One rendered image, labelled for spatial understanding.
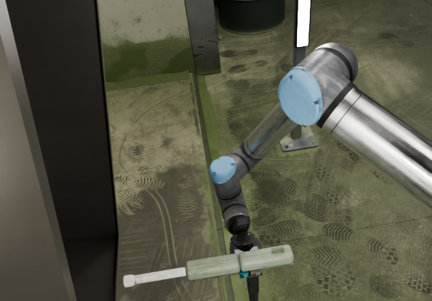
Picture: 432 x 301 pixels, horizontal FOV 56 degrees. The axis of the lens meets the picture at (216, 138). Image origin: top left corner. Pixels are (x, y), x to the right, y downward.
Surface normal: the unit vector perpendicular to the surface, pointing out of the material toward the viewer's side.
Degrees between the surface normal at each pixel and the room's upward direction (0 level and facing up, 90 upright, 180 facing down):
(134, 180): 0
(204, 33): 90
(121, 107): 0
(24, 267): 90
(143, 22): 90
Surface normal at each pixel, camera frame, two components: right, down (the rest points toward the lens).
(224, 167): -0.28, -0.74
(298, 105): -0.73, 0.48
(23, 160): 0.14, 0.65
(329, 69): 0.25, -0.54
